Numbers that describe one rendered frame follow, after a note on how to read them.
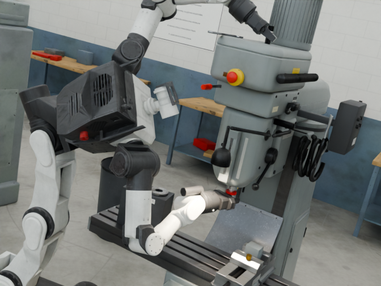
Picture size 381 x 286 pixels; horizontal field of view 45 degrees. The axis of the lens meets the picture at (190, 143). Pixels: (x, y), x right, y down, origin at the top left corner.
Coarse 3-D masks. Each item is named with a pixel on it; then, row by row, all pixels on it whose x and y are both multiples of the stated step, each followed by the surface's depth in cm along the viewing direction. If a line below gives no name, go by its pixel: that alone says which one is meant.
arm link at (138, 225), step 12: (132, 192) 159; (144, 192) 159; (132, 204) 159; (144, 204) 159; (132, 216) 158; (144, 216) 159; (132, 228) 158; (144, 228) 158; (144, 240) 158; (156, 240) 160; (156, 252) 160
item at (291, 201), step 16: (304, 128) 222; (320, 128) 226; (288, 160) 220; (304, 160) 222; (320, 160) 246; (272, 176) 225; (288, 176) 221; (304, 176) 224; (240, 192) 235; (256, 192) 231; (272, 192) 227; (288, 192) 222; (304, 192) 234; (272, 208) 227; (288, 208) 224; (304, 208) 246; (288, 224) 227; (304, 224) 252; (288, 240) 232; (288, 256) 238; (288, 272) 249
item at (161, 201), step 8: (152, 192) 213; (160, 192) 214; (168, 192) 219; (120, 200) 217; (152, 200) 211; (160, 200) 210; (168, 200) 214; (120, 208) 217; (152, 208) 212; (160, 208) 211; (168, 208) 217; (120, 216) 218; (152, 216) 213; (160, 216) 211; (152, 224) 214
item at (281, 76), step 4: (280, 76) 159; (284, 76) 159; (288, 76) 162; (292, 76) 165; (296, 76) 170; (300, 76) 175; (304, 76) 179; (308, 76) 184; (312, 76) 189; (316, 76) 194; (280, 80) 160; (284, 80) 159; (288, 80) 161; (292, 80) 166; (296, 80) 170; (300, 80) 175; (304, 80) 180; (308, 80) 185; (312, 80) 191; (316, 80) 196
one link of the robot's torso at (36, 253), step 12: (24, 216) 186; (36, 216) 184; (24, 228) 185; (36, 228) 184; (36, 240) 185; (48, 240) 193; (60, 240) 201; (24, 252) 190; (36, 252) 187; (48, 252) 202; (12, 264) 197; (24, 264) 195; (36, 264) 193; (12, 276) 196; (24, 276) 196; (36, 276) 203
